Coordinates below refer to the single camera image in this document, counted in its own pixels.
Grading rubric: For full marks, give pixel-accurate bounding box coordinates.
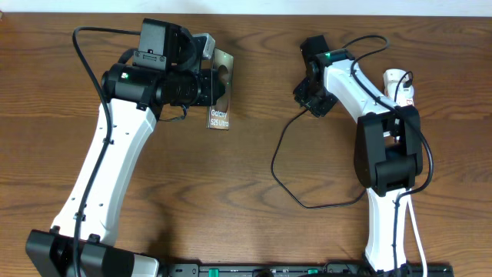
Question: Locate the Galaxy S25 Ultra smartphone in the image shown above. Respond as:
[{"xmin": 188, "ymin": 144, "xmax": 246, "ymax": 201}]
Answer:
[{"xmin": 207, "ymin": 48, "xmax": 234, "ymax": 131}]

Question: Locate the black USB charging cable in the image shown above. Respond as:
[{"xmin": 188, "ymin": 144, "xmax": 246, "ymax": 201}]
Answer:
[{"xmin": 270, "ymin": 70, "xmax": 414, "ymax": 211}]

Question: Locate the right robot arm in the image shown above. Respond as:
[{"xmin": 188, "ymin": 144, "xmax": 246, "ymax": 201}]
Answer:
[{"xmin": 293, "ymin": 35, "xmax": 423, "ymax": 276}]

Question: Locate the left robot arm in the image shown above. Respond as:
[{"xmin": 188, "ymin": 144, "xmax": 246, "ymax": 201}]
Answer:
[{"xmin": 25, "ymin": 18, "xmax": 226, "ymax": 276}]

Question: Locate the white USB charger plug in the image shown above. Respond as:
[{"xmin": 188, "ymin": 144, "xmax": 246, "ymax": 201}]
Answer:
[{"xmin": 382, "ymin": 68, "xmax": 415, "ymax": 103}]

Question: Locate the white power strip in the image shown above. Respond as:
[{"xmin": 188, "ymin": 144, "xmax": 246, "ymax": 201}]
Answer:
[{"xmin": 381, "ymin": 68, "xmax": 416, "ymax": 108}]

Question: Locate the black left camera cable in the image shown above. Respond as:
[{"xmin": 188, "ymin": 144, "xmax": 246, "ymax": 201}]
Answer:
[{"xmin": 71, "ymin": 25, "xmax": 142, "ymax": 277}]

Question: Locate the black camera cable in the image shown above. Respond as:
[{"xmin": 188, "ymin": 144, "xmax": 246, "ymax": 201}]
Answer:
[
  {"xmin": 341, "ymin": 34, "xmax": 435, "ymax": 277},
  {"xmin": 71, "ymin": 25, "xmax": 142, "ymax": 277}
]

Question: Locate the black right camera cable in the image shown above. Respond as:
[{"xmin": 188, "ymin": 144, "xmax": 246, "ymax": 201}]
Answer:
[{"xmin": 341, "ymin": 34, "xmax": 435, "ymax": 277}]

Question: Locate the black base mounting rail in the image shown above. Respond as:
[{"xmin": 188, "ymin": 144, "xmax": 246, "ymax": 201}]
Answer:
[{"xmin": 165, "ymin": 262, "xmax": 454, "ymax": 277}]

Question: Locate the white power strip cord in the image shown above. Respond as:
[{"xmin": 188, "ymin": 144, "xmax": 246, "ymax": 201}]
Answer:
[{"xmin": 406, "ymin": 194, "xmax": 428, "ymax": 277}]

